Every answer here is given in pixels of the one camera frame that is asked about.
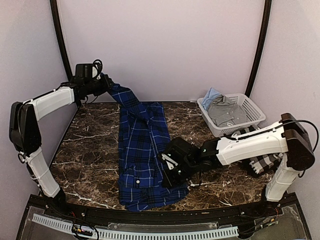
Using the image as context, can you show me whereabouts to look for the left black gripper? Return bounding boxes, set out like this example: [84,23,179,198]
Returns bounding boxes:
[85,73,114,96]

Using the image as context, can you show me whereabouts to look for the black corner post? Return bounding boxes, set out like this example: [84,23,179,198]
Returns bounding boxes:
[49,0,73,80]
[244,0,272,98]

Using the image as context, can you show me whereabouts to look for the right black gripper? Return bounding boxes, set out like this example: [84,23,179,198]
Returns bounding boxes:
[160,158,198,190]

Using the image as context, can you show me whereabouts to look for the white slotted cable duct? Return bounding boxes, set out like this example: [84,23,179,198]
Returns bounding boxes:
[32,213,239,240]

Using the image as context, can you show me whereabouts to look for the grey button shirt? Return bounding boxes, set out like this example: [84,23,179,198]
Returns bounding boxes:
[207,94,249,128]

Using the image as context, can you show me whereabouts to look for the black white checkered folded shirt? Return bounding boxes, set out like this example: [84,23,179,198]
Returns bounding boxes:
[225,125,283,178]

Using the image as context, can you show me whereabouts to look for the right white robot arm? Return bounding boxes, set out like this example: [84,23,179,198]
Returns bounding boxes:
[159,113,315,217]

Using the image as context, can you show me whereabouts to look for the left black corner post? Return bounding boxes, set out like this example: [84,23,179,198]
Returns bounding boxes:
[49,0,73,80]

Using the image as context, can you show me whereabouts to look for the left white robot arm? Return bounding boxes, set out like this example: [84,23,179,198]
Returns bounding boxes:
[9,73,114,199]

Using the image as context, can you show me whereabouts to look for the blue plaid long sleeve shirt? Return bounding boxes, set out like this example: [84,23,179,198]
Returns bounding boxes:
[107,83,189,212]

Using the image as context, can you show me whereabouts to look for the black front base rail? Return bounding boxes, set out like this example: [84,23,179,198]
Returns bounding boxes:
[23,193,303,227]

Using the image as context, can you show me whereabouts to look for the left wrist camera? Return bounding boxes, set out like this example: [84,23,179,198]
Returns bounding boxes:
[75,59,103,80]

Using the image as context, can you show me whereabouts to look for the white plastic laundry basket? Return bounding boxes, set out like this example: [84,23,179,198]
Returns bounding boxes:
[197,93,266,137]

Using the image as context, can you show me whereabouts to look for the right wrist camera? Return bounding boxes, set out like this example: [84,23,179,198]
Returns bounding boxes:
[157,137,200,170]

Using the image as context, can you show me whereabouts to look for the light blue shirt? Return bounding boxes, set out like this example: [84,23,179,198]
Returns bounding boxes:
[201,87,221,110]

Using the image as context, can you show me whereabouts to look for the right black corner post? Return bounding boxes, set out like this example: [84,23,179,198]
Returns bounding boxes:
[244,0,272,98]

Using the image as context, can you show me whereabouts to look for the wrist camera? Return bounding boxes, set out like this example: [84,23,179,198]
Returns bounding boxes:
[75,59,103,80]
[157,137,200,170]

